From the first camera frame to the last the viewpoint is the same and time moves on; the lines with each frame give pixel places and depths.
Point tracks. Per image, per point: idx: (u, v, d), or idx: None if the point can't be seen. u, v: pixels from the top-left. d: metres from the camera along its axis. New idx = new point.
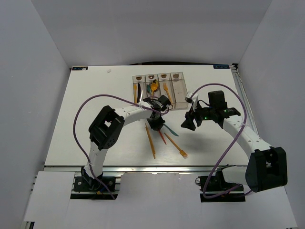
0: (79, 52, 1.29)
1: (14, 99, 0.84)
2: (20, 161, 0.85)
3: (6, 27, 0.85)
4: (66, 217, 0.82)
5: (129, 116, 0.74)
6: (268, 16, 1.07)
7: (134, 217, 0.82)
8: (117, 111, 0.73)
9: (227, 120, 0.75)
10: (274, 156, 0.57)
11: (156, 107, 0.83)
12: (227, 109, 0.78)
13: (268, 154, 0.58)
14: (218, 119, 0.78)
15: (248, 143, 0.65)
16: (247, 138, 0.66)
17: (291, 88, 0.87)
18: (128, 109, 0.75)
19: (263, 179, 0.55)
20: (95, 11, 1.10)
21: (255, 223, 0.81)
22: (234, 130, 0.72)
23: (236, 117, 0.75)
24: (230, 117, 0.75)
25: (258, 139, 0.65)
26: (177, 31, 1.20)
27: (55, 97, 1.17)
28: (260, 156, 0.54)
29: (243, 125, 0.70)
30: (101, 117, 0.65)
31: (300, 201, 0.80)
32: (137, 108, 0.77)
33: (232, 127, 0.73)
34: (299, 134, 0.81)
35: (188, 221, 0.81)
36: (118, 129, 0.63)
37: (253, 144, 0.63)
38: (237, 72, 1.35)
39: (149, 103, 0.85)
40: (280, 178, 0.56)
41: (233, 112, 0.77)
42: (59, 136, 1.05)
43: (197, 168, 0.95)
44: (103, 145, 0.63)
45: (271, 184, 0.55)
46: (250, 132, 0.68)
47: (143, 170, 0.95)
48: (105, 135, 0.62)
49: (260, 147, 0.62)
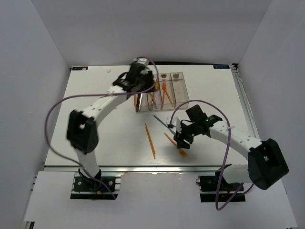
0: (78, 52, 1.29)
1: (14, 100, 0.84)
2: (20, 161, 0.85)
3: (7, 27, 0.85)
4: (66, 217, 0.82)
5: (101, 111, 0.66)
6: (268, 16, 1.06)
7: (134, 216, 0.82)
8: (86, 111, 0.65)
9: (212, 128, 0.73)
10: (268, 148, 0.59)
11: (129, 88, 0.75)
12: (208, 118, 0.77)
13: (261, 148, 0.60)
14: (205, 130, 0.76)
15: (240, 144, 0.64)
16: (237, 139, 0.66)
17: (291, 88, 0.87)
18: (97, 105, 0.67)
19: (268, 174, 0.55)
20: (95, 11, 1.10)
21: (255, 223, 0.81)
22: (223, 137, 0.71)
23: (220, 122, 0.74)
24: (214, 125, 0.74)
25: (248, 138, 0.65)
26: (177, 31, 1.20)
27: (55, 97, 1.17)
28: (257, 153, 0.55)
29: (229, 128, 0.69)
30: (73, 125, 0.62)
31: (300, 201, 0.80)
32: (107, 100, 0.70)
33: (218, 133, 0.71)
34: (300, 134, 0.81)
35: (188, 220, 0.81)
36: (93, 128, 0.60)
37: (246, 144, 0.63)
38: (237, 72, 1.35)
39: (119, 85, 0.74)
40: (282, 168, 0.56)
41: (215, 119, 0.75)
42: (59, 136, 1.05)
43: (187, 168, 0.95)
44: (86, 150, 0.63)
45: (276, 177, 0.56)
46: (238, 133, 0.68)
47: (144, 170, 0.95)
48: (83, 140, 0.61)
49: (253, 144, 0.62)
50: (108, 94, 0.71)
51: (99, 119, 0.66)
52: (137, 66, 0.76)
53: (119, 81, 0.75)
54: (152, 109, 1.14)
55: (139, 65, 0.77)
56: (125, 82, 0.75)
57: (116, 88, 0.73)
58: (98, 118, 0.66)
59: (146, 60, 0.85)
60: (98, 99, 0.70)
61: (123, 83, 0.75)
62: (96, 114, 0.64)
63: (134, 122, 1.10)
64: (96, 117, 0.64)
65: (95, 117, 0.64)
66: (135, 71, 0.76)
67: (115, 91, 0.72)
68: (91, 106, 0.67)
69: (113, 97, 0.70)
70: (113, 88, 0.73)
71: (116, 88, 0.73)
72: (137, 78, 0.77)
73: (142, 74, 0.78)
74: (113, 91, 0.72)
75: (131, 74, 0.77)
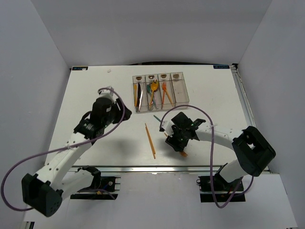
0: (78, 52, 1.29)
1: (13, 100, 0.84)
2: (20, 161, 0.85)
3: (6, 27, 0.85)
4: (66, 217, 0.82)
5: (59, 170, 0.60)
6: (269, 16, 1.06)
7: (134, 216, 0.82)
8: (41, 173, 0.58)
9: (198, 130, 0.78)
10: (250, 136, 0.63)
11: (94, 133, 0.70)
12: (193, 122, 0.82)
13: (244, 137, 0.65)
14: (191, 134, 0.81)
15: (225, 138, 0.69)
16: (221, 134, 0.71)
17: (291, 88, 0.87)
18: (54, 163, 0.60)
19: (256, 160, 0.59)
20: (95, 11, 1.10)
21: (255, 223, 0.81)
22: (208, 135, 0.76)
23: (205, 124, 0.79)
24: (199, 127, 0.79)
25: (230, 130, 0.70)
26: (177, 31, 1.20)
27: (55, 97, 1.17)
28: (240, 143, 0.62)
29: (212, 127, 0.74)
30: (26, 193, 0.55)
31: (300, 201, 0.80)
32: (67, 154, 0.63)
33: (204, 133, 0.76)
34: (299, 134, 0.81)
35: (188, 220, 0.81)
36: (49, 194, 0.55)
37: (229, 136, 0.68)
38: (237, 72, 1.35)
39: (82, 131, 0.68)
40: (267, 151, 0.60)
41: (198, 121, 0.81)
42: (59, 136, 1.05)
43: (179, 168, 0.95)
44: (47, 213, 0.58)
45: (265, 161, 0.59)
46: (221, 128, 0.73)
47: (143, 170, 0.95)
48: (40, 206, 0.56)
49: (236, 135, 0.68)
50: (67, 147, 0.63)
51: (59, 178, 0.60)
52: (101, 107, 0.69)
53: (82, 126, 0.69)
54: (152, 109, 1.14)
55: (102, 105, 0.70)
56: (89, 126, 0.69)
57: (76, 137, 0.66)
58: (57, 178, 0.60)
59: (109, 91, 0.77)
60: (57, 154, 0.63)
61: (87, 128, 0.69)
62: (52, 177, 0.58)
63: (134, 122, 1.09)
64: (53, 180, 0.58)
65: (52, 180, 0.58)
66: (100, 112, 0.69)
67: (76, 142, 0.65)
68: (47, 165, 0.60)
69: (73, 150, 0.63)
70: (74, 137, 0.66)
71: (77, 135, 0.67)
72: (102, 119, 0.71)
73: (106, 113, 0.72)
74: (73, 141, 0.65)
75: (95, 114, 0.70)
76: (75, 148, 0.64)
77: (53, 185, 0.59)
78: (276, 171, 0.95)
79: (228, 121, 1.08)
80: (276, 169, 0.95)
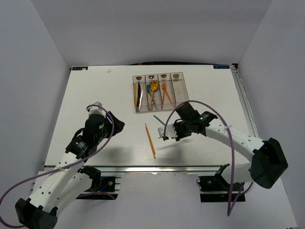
0: (79, 53, 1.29)
1: (13, 99, 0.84)
2: (20, 161, 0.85)
3: (6, 27, 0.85)
4: (66, 217, 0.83)
5: (52, 193, 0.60)
6: (268, 16, 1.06)
7: (134, 216, 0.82)
8: (34, 198, 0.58)
9: (208, 128, 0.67)
10: (269, 148, 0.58)
11: (86, 151, 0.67)
12: (202, 116, 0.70)
13: (263, 147, 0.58)
14: (198, 129, 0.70)
15: (242, 145, 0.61)
16: (238, 140, 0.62)
17: (291, 88, 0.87)
18: (47, 187, 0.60)
19: (273, 177, 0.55)
20: (95, 11, 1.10)
21: (256, 223, 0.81)
22: (221, 137, 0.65)
23: (216, 120, 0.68)
24: (210, 123, 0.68)
25: (249, 138, 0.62)
26: (177, 31, 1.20)
27: (55, 97, 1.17)
28: (261, 157, 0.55)
29: (227, 128, 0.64)
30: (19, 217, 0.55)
31: (300, 201, 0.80)
32: (59, 176, 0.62)
33: (216, 132, 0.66)
34: (299, 134, 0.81)
35: (188, 220, 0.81)
36: (43, 218, 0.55)
37: (248, 145, 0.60)
38: (237, 72, 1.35)
39: (74, 151, 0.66)
40: (282, 165, 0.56)
41: (209, 117, 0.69)
42: (59, 136, 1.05)
43: (180, 168, 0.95)
44: None
45: (278, 175, 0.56)
46: (238, 133, 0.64)
47: (143, 170, 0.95)
48: None
49: (256, 145, 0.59)
50: (59, 168, 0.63)
51: (53, 200, 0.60)
52: (93, 123, 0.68)
53: (74, 145, 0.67)
54: (151, 109, 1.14)
55: (95, 121, 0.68)
56: (81, 143, 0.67)
57: (68, 158, 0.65)
58: (51, 201, 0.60)
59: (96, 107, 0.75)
60: (49, 177, 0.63)
61: (79, 146, 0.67)
62: (45, 201, 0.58)
63: (134, 122, 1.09)
64: (45, 204, 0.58)
65: (45, 204, 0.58)
66: (92, 129, 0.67)
67: (67, 163, 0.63)
68: (40, 188, 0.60)
69: (66, 171, 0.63)
70: (66, 158, 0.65)
71: (69, 156, 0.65)
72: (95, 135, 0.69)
73: (98, 129, 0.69)
74: (65, 162, 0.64)
75: (86, 131, 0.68)
76: (67, 169, 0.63)
77: (46, 209, 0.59)
78: None
79: (228, 121, 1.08)
80: None
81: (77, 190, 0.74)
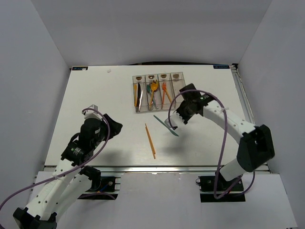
0: (79, 53, 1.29)
1: (13, 99, 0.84)
2: (20, 161, 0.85)
3: (6, 27, 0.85)
4: (67, 216, 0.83)
5: (48, 202, 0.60)
6: (269, 16, 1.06)
7: (134, 216, 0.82)
8: (31, 208, 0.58)
9: (206, 108, 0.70)
10: (259, 133, 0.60)
11: (83, 156, 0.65)
12: (203, 96, 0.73)
13: (253, 133, 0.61)
14: (197, 108, 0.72)
15: (234, 128, 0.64)
16: (231, 122, 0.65)
17: (291, 88, 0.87)
18: (43, 196, 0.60)
19: (257, 161, 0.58)
20: (95, 11, 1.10)
21: (255, 223, 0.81)
22: (218, 118, 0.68)
23: (214, 102, 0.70)
24: (208, 104, 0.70)
25: (242, 121, 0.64)
26: (177, 31, 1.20)
27: (55, 97, 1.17)
28: (249, 140, 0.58)
29: (224, 110, 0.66)
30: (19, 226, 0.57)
31: (300, 201, 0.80)
32: (55, 184, 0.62)
33: (213, 114, 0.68)
34: (299, 134, 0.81)
35: (188, 220, 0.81)
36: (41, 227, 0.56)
37: (239, 128, 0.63)
38: (237, 72, 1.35)
39: (69, 157, 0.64)
40: (268, 152, 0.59)
41: (209, 98, 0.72)
42: (59, 136, 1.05)
43: (185, 168, 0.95)
44: None
45: (262, 161, 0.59)
46: (233, 116, 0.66)
47: (144, 170, 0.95)
48: None
49: (247, 129, 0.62)
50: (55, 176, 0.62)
51: (50, 208, 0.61)
52: (89, 129, 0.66)
53: (70, 150, 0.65)
54: (151, 109, 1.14)
55: (90, 127, 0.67)
56: (77, 149, 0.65)
57: (64, 165, 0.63)
58: (48, 209, 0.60)
59: (92, 111, 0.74)
60: (46, 185, 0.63)
61: (75, 152, 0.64)
62: (42, 210, 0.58)
63: (134, 122, 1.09)
64: (43, 213, 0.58)
65: (42, 213, 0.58)
66: (88, 134, 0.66)
67: (63, 171, 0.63)
68: (37, 197, 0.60)
69: (61, 179, 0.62)
70: (62, 165, 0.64)
71: (65, 163, 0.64)
72: (91, 140, 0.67)
73: (95, 134, 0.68)
74: (61, 170, 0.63)
75: (82, 137, 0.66)
76: (63, 177, 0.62)
77: (45, 217, 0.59)
78: (276, 171, 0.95)
79: None
80: (275, 169, 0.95)
81: (76, 193, 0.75)
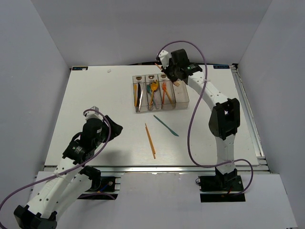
0: (79, 53, 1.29)
1: (13, 100, 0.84)
2: (20, 161, 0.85)
3: (7, 27, 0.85)
4: (67, 216, 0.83)
5: (50, 200, 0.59)
6: (269, 16, 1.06)
7: (134, 216, 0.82)
8: (33, 204, 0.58)
9: (190, 77, 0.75)
10: (231, 105, 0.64)
11: (84, 155, 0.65)
12: (190, 66, 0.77)
13: (225, 104, 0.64)
14: (183, 77, 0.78)
15: (210, 98, 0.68)
16: (208, 93, 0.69)
17: (291, 88, 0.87)
18: (45, 193, 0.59)
19: (224, 128, 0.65)
20: (95, 11, 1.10)
21: (255, 223, 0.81)
22: (198, 88, 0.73)
23: (199, 73, 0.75)
24: (193, 74, 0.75)
25: (218, 93, 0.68)
26: (177, 31, 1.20)
27: (55, 97, 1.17)
28: (220, 109, 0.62)
29: (205, 81, 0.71)
30: (21, 223, 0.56)
31: (300, 201, 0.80)
32: (57, 182, 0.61)
33: (196, 83, 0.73)
34: (300, 134, 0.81)
35: (188, 220, 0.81)
36: (41, 226, 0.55)
37: (214, 99, 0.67)
38: (237, 72, 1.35)
39: (70, 155, 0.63)
40: (234, 122, 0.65)
41: (195, 68, 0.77)
42: (59, 136, 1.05)
43: (188, 168, 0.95)
44: None
45: (228, 129, 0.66)
46: (211, 88, 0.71)
47: (143, 170, 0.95)
48: None
49: (221, 98, 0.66)
50: (56, 174, 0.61)
51: (52, 206, 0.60)
52: (91, 128, 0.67)
53: (71, 149, 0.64)
54: (151, 109, 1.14)
55: (93, 126, 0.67)
56: (78, 148, 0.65)
57: (65, 163, 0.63)
58: (50, 207, 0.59)
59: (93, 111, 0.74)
60: (48, 182, 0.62)
61: (76, 150, 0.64)
62: (43, 208, 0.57)
63: (134, 122, 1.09)
64: (44, 211, 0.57)
65: (43, 211, 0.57)
66: (90, 133, 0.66)
67: (65, 169, 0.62)
68: (38, 194, 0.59)
69: (63, 177, 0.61)
70: (63, 163, 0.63)
71: (66, 161, 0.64)
72: (93, 139, 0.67)
73: (96, 133, 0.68)
74: (62, 168, 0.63)
75: (84, 136, 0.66)
76: (65, 175, 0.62)
77: (46, 215, 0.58)
78: (276, 171, 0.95)
79: None
80: (275, 169, 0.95)
81: (76, 192, 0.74)
